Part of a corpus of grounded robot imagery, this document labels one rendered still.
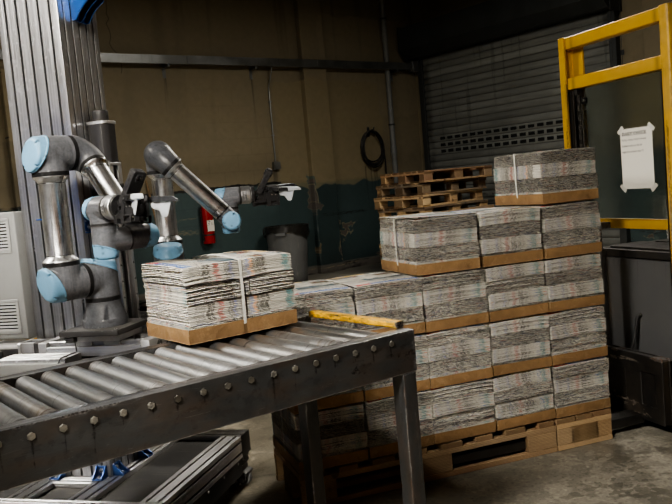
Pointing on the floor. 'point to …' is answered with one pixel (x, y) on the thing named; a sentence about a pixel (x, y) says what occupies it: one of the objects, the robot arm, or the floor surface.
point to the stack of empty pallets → (431, 190)
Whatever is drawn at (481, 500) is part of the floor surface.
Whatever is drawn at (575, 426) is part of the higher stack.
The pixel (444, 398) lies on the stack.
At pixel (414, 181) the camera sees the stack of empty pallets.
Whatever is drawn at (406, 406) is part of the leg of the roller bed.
